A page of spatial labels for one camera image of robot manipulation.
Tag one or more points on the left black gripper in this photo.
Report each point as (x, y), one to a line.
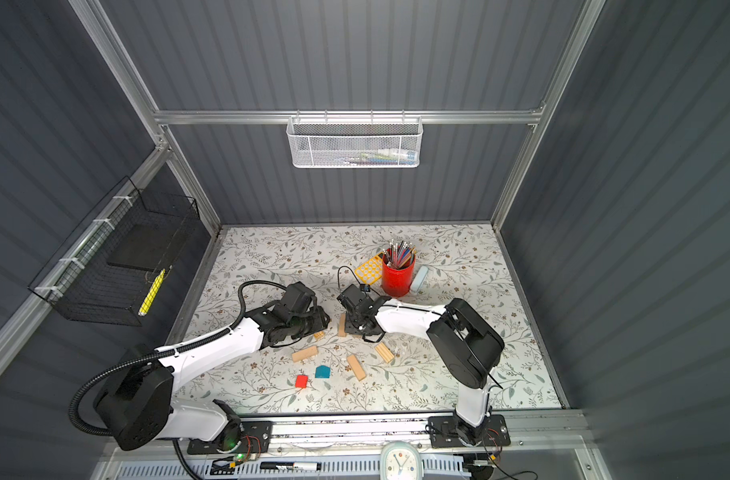
(321, 322)

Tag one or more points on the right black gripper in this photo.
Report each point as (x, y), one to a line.
(349, 324)

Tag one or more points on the grooved light wood block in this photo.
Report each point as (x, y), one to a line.
(384, 353)

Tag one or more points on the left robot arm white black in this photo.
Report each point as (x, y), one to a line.
(136, 402)

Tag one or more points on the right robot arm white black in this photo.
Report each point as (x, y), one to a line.
(467, 344)

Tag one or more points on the teal block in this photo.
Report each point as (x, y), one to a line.
(322, 372)

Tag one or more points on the yellow calculator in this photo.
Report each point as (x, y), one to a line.
(371, 271)

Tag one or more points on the red pencil cup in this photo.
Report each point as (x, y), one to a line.
(396, 282)

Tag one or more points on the light blue eraser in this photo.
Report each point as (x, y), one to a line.
(419, 278)

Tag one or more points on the bundle of pens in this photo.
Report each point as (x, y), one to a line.
(399, 254)

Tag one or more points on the red cube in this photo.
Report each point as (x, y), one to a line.
(301, 381)

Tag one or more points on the markers in white basket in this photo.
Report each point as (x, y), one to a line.
(393, 157)

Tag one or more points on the black marker pen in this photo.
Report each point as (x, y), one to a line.
(290, 466)

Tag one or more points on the yellow marker pen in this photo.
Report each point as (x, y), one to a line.
(152, 293)

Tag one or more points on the black foam pad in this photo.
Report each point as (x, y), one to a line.
(147, 248)

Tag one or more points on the white alarm clock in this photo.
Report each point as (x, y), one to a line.
(400, 461)

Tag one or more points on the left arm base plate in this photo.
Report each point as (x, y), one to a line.
(250, 437)

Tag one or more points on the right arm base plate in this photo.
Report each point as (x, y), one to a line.
(470, 432)

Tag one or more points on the white wire mesh basket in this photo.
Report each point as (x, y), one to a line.
(321, 145)

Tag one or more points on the black wire mesh basket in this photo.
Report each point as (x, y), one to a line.
(114, 271)

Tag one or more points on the aluminium rail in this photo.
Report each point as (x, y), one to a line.
(510, 429)

